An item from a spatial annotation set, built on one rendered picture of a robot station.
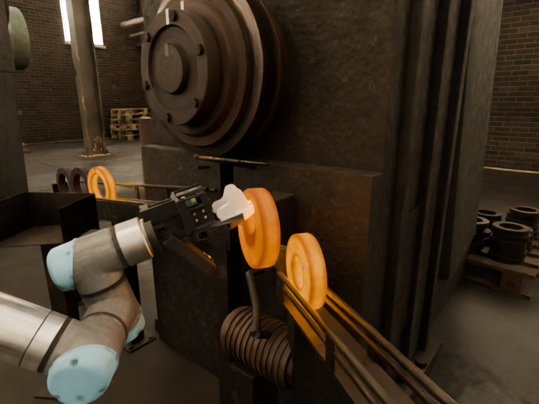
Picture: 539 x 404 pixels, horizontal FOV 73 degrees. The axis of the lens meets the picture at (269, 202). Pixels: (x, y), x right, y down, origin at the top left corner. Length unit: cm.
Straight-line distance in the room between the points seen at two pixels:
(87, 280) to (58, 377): 16
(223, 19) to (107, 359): 75
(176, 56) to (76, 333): 66
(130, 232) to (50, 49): 1109
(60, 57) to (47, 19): 90
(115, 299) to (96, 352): 13
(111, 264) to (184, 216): 14
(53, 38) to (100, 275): 1119
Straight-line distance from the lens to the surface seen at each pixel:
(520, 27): 691
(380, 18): 92
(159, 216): 63
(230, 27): 95
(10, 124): 387
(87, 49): 814
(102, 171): 167
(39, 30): 1165
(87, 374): 55
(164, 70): 102
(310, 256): 68
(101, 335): 58
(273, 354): 85
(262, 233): 62
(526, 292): 250
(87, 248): 64
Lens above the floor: 103
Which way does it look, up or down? 15 degrees down
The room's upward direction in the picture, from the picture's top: straight up
